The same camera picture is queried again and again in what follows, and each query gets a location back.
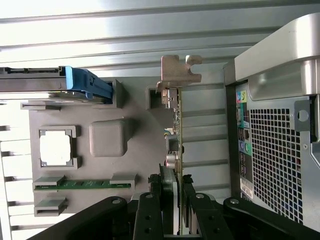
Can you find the silver CPU chip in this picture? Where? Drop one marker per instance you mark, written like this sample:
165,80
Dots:
55,147

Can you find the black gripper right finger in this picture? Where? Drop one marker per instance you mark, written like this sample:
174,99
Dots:
210,220

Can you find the hard disk blue carrier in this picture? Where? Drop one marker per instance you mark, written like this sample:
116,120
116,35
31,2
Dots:
80,80

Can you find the open black PC case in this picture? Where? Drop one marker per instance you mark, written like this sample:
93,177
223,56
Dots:
275,150

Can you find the green RAM stick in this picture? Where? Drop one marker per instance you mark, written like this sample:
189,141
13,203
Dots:
85,184

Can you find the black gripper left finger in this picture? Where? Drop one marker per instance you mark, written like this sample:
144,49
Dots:
147,220

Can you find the grey plastic parts rack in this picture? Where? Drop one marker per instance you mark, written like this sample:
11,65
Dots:
140,140

